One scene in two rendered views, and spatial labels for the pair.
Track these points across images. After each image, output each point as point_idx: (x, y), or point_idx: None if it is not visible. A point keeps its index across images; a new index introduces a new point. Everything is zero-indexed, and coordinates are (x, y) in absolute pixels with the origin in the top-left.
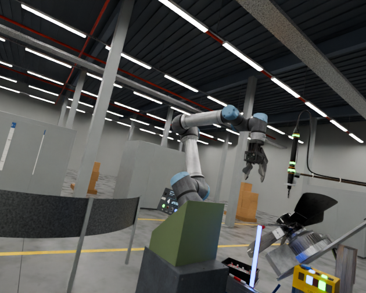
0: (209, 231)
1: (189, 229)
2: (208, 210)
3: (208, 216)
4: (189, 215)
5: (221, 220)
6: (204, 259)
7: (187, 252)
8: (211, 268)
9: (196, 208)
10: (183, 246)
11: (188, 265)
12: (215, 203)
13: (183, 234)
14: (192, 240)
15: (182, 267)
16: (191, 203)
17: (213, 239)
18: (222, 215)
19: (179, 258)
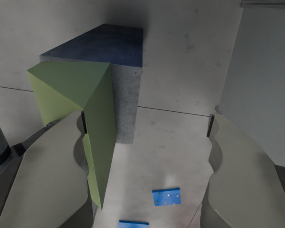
0: (105, 113)
1: (108, 159)
2: (97, 151)
3: (100, 139)
4: (105, 179)
5: (96, 91)
6: (112, 91)
7: (113, 134)
8: (133, 99)
9: (102, 181)
10: (112, 148)
11: (117, 121)
12: (90, 146)
13: (110, 161)
14: (110, 140)
15: (119, 131)
16: (101, 200)
17: (106, 90)
18: (93, 97)
19: (115, 140)
